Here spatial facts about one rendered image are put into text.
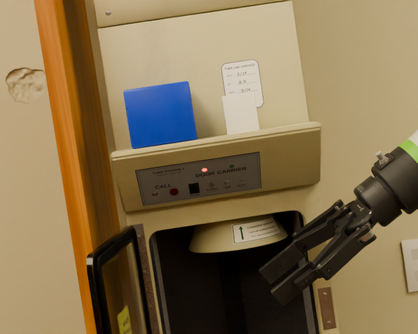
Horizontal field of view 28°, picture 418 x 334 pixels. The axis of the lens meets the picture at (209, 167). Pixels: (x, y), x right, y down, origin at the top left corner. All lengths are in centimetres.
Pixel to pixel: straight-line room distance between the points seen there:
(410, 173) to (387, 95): 60
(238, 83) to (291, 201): 21
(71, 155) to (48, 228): 56
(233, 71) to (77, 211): 34
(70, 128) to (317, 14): 74
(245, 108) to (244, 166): 9
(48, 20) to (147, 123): 22
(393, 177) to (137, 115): 39
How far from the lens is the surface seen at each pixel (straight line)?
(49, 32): 129
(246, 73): 137
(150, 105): 125
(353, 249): 124
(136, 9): 137
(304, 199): 138
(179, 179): 129
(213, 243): 140
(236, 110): 128
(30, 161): 182
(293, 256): 133
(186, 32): 137
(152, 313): 139
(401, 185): 126
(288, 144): 127
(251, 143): 126
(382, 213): 127
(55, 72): 129
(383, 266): 187
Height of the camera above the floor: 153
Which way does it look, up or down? 3 degrees down
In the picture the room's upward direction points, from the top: 8 degrees counter-clockwise
